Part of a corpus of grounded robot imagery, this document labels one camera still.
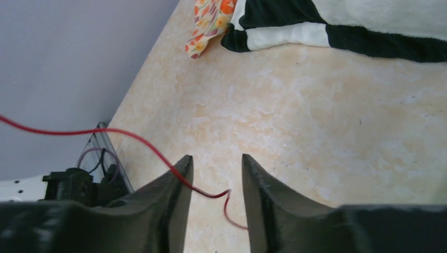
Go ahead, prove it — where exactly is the black white checkered pillow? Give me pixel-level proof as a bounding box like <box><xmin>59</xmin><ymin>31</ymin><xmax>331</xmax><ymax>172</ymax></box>
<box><xmin>221</xmin><ymin>1</ymin><xmax>446</xmax><ymax>63</ymax></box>

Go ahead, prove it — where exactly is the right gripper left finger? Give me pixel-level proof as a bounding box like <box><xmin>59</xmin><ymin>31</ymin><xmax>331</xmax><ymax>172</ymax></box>
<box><xmin>1</xmin><ymin>171</ymin><xmax>191</xmax><ymax>252</ymax></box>

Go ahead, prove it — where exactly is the orange floral cloth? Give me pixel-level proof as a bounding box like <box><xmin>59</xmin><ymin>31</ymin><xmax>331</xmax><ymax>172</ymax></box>
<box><xmin>185</xmin><ymin>0</ymin><xmax>237</xmax><ymax>59</ymax></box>

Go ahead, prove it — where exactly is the red wire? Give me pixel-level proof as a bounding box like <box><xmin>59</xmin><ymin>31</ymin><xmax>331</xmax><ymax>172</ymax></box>
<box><xmin>0</xmin><ymin>115</ymin><xmax>249</xmax><ymax>230</ymax></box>

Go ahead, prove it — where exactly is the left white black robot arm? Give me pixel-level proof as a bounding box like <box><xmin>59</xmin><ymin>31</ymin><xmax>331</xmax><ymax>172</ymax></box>
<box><xmin>1</xmin><ymin>168</ymin><xmax>130</xmax><ymax>207</ymax></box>

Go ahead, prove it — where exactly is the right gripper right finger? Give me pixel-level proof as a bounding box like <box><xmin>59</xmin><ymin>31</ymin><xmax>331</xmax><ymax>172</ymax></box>
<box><xmin>241</xmin><ymin>154</ymin><xmax>446</xmax><ymax>253</ymax></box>

